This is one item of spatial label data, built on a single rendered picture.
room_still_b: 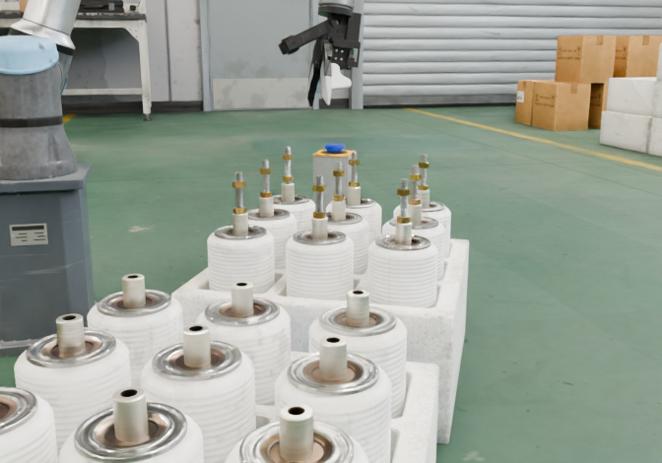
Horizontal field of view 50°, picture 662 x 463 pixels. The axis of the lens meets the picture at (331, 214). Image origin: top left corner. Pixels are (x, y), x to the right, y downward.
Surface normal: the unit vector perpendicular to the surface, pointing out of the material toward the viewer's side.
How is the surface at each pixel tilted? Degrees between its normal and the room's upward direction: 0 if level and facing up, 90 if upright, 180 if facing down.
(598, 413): 0
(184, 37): 90
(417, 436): 0
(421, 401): 0
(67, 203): 90
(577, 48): 90
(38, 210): 90
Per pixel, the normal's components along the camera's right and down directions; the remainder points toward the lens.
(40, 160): 0.57, -0.12
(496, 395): 0.00, -0.97
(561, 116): 0.21, 0.22
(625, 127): -0.97, 0.06
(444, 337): -0.23, 0.22
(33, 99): 0.58, 0.18
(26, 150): 0.34, -0.09
